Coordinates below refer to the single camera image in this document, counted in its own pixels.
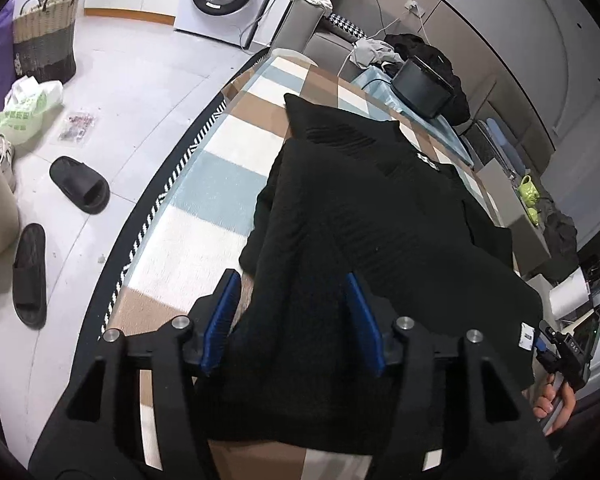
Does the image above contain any black knit sweater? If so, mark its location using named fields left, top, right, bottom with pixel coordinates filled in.
left=200, top=95, right=543, bottom=455

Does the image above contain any grey white clothes heap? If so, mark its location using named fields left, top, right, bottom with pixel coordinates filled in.
left=350, top=38, right=403, bottom=68

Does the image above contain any black clothes pile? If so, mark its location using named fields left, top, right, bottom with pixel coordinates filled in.
left=385, top=32, right=470, bottom=126

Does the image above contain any person's right hand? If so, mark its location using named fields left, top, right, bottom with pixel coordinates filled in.
left=532, top=374, right=577, bottom=436

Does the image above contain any white paper roll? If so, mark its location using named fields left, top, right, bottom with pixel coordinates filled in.
left=550, top=268, right=590, bottom=320

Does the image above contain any checkered bed cover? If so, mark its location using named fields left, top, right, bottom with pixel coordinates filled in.
left=99, top=54, right=522, bottom=480

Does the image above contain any grey side table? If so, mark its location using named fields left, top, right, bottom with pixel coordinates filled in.
left=477, top=159, right=550, bottom=275

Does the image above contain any green teapot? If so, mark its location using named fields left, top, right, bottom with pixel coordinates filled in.
left=518, top=174, right=540, bottom=226

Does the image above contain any black slipper near bed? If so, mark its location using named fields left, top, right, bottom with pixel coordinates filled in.
left=50, top=156, right=110, bottom=214

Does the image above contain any black slipper far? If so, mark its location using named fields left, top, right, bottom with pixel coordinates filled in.
left=12, top=223, right=47, bottom=330

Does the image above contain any light blue checked cloth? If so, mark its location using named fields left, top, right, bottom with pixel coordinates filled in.
left=352, top=66, right=474, bottom=167

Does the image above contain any black storage bin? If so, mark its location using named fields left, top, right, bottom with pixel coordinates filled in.
left=390, top=56, right=454, bottom=119

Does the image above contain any houndstooth pillow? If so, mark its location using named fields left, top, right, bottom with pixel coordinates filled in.
left=322, top=12, right=366, bottom=44

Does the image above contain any white green plastic bag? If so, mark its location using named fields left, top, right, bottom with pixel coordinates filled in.
left=0, top=76, right=64, bottom=145

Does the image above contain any woven basket bag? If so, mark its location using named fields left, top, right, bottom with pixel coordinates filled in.
left=12, top=0, right=79, bottom=84

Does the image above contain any grey sofa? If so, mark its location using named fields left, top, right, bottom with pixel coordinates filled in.
left=272, top=0, right=388, bottom=81

